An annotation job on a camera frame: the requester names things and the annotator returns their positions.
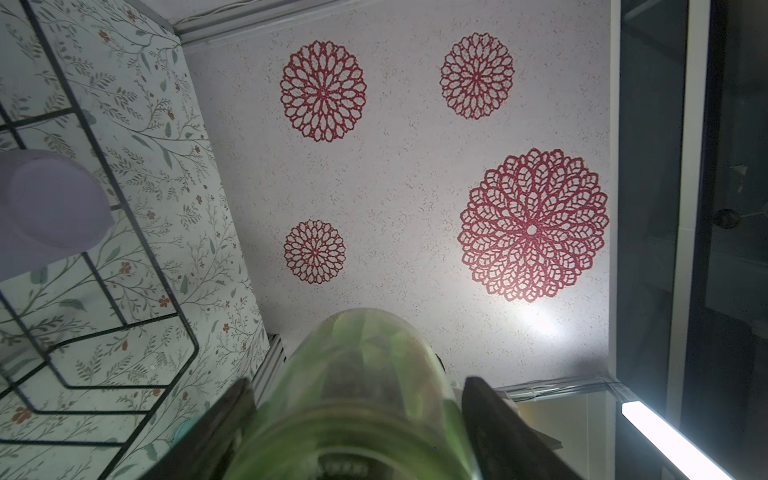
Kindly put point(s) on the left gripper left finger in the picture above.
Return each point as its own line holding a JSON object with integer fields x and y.
{"x": 208, "y": 448}

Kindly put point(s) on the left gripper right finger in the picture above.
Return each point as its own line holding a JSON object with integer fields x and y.
{"x": 504, "y": 445}

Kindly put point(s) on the green glass mug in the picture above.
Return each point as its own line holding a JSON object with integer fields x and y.
{"x": 363, "y": 397}

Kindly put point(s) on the purple plastic cup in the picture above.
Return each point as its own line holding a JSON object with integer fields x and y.
{"x": 51, "y": 208}

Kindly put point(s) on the teal plastic cup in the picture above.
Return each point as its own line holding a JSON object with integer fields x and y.
{"x": 183, "y": 429}

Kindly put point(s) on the ceiling light strip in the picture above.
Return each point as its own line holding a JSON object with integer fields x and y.
{"x": 685, "y": 456}

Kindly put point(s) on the black wire dish rack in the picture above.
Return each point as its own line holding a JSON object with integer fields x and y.
{"x": 94, "y": 346}

